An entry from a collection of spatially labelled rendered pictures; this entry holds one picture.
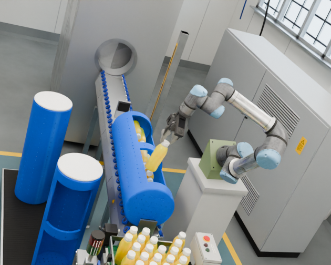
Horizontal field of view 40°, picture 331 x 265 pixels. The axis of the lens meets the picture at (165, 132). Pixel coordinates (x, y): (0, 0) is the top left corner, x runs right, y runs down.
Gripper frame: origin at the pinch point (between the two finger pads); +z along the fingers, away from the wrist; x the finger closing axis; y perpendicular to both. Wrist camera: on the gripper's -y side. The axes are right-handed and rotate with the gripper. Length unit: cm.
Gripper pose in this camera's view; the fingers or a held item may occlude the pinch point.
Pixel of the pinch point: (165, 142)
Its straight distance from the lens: 241.5
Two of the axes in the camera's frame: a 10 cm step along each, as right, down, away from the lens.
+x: -8.4, -3.1, -4.5
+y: -1.9, -6.0, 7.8
